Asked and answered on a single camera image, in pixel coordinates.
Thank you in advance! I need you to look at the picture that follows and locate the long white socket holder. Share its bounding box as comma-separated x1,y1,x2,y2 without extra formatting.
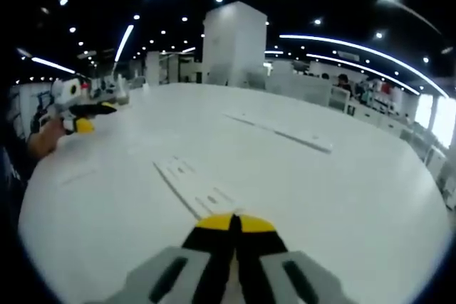
152,155,247,220

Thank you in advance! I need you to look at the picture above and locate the long white table cable cover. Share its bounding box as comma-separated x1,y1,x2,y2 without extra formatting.
223,112,335,154

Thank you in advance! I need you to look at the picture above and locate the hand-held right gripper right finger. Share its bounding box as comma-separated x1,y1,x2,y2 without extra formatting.
234,213,353,304

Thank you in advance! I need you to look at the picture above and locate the person's left hand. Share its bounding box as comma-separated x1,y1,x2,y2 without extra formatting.
30,120,68,159

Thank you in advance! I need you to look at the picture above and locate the frosted desk partition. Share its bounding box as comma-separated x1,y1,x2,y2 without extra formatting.
265,76,334,108

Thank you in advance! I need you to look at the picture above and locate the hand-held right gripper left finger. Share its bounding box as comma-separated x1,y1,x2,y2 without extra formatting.
103,213,238,304

